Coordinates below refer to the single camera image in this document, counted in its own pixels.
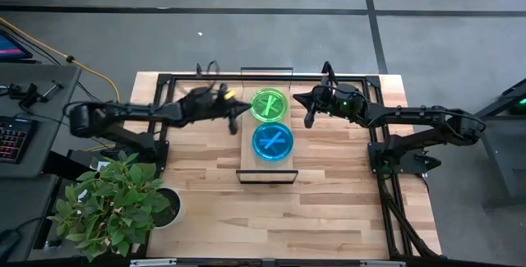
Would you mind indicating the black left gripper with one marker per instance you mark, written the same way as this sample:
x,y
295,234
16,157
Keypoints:
x,y
203,104

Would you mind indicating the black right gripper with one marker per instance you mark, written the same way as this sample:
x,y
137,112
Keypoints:
x,y
339,100

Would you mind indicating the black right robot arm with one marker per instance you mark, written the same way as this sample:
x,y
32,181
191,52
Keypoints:
x,y
423,115

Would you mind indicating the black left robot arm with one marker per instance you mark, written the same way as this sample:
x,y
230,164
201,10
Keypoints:
x,y
123,111

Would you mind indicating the small yellow label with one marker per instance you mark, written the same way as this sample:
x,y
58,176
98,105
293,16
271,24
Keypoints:
x,y
229,94

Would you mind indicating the black table clamp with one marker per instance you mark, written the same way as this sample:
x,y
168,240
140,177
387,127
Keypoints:
x,y
327,68
199,69

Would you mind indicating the green potted plant white pot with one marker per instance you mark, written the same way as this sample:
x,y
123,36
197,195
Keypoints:
x,y
115,201

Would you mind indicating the grey desk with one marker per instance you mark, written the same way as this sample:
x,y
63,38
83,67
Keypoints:
x,y
57,90

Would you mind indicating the grey metal stand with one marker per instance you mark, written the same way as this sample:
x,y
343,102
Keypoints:
x,y
505,144

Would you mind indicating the black clamp tool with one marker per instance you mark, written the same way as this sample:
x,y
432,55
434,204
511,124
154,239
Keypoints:
x,y
29,94

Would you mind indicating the black keyboard coloured backlight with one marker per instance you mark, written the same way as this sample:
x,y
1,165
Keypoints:
x,y
14,139

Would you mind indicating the dark grey table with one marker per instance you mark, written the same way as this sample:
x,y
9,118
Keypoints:
x,y
24,209

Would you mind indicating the computer monitor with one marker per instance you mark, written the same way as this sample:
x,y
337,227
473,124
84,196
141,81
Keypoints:
x,y
10,47

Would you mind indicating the black aluminium rig frame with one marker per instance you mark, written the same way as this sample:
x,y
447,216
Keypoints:
x,y
185,77

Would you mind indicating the silver metal bracket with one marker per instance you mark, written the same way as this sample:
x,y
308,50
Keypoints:
x,y
152,262
382,263

